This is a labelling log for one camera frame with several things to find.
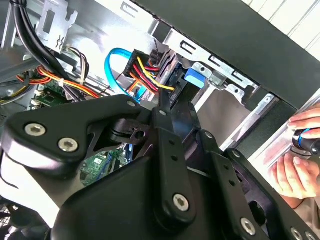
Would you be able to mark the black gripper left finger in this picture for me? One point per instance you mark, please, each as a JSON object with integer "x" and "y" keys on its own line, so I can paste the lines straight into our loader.
{"x": 75, "y": 120}

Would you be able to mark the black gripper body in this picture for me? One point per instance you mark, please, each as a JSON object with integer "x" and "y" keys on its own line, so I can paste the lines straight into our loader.
{"x": 117, "y": 212}

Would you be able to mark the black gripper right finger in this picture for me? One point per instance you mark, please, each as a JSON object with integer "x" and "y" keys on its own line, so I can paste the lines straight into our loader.
{"x": 245, "y": 185}

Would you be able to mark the hard disk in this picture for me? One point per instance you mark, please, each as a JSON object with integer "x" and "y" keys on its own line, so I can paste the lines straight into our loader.
{"x": 193, "y": 78}

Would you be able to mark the person's bare hand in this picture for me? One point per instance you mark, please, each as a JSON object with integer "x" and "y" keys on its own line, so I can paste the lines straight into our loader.
{"x": 308, "y": 118}
{"x": 297, "y": 177}

